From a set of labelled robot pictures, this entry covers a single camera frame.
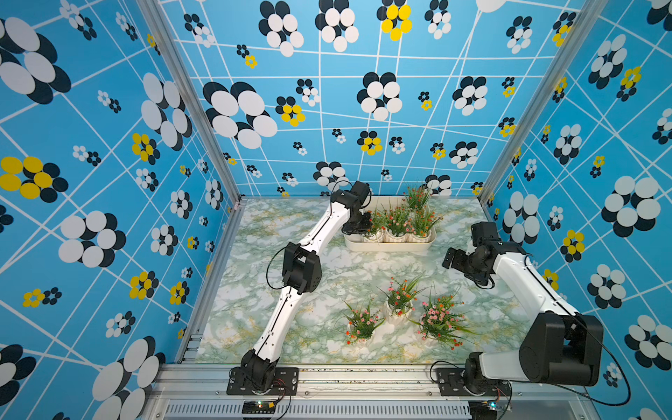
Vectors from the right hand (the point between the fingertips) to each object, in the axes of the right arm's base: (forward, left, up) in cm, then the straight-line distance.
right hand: (460, 267), depth 86 cm
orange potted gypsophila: (+16, +10, +4) cm, 19 cm away
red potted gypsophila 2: (+29, +10, +3) cm, 30 cm away
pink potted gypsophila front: (-20, +33, +3) cm, 39 cm away
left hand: (+17, +29, -1) cm, 34 cm away
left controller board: (-38, +63, -11) cm, 74 cm away
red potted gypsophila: (+14, +20, +5) cm, 25 cm away
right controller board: (-38, 0, -11) cm, 39 cm away
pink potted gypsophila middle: (-13, +22, +4) cm, 26 cm away
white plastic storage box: (+17, +34, -8) cm, 39 cm away
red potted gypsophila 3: (+15, +25, +4) cm, 30 cm away
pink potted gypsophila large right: (-20, +12, +5) cm, 24 cm away
